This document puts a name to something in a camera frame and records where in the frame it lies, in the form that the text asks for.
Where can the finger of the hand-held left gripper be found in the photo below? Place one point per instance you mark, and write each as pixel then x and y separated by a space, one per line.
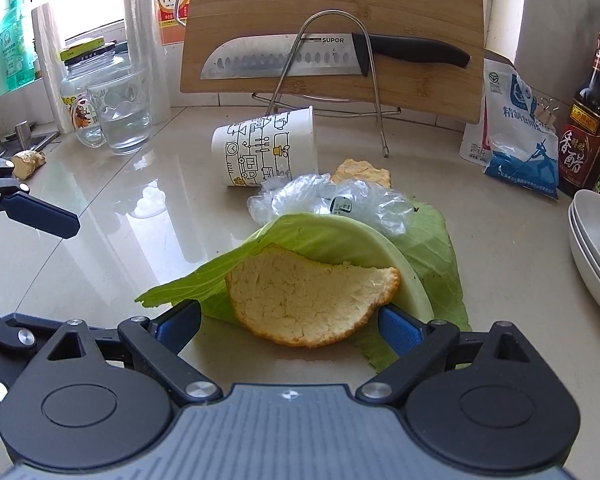
pixel 40 215
pixel 15 350

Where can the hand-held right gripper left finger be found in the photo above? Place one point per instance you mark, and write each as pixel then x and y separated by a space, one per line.
pixel 180 321

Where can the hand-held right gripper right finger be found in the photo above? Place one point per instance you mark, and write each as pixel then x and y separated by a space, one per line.
pixel 401 331

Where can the large pale orange peel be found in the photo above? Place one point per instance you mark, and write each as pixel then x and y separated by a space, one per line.
pixel 290 295

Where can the green cabbage leaf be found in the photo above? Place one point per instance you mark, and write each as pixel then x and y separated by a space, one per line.
pixel 330 240

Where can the small pale orange peel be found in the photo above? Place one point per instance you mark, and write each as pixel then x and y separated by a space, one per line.
pixel 360 172

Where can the clear plastic wrap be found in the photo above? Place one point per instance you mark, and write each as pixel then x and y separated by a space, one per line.
pixel 300 195

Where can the printed white paper cup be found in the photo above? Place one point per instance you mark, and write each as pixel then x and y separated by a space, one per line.
pixel 265 145

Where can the ginger piece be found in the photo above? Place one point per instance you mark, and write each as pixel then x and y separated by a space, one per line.
pixel 29 165

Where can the metal sink faucet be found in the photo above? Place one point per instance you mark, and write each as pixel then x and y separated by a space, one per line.
pixel 25 132

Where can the glass jar with lid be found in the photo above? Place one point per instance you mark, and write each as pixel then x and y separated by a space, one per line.
pixel 75 105

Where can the glass mug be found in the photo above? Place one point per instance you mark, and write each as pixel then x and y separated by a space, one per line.
pixel 125 120

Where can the plastic wrap roll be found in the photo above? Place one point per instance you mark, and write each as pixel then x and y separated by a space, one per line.
pixel 50 60

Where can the green dish soap bottle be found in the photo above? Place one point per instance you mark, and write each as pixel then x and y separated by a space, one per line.
pixel 17 50

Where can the roll of plastic bags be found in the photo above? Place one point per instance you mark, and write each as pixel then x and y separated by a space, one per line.
pixel 140 35

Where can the white and blue salt bag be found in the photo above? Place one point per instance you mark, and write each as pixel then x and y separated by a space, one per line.
pixel 510 150

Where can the cooking wine bottle yellow label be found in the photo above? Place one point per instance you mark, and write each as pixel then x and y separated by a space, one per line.
pixel 172 5

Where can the dark vinegar bottle red label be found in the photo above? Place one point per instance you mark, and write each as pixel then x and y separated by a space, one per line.
pixel 585 135

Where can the bamboo cutting board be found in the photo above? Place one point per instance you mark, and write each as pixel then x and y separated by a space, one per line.
pixel 330 0

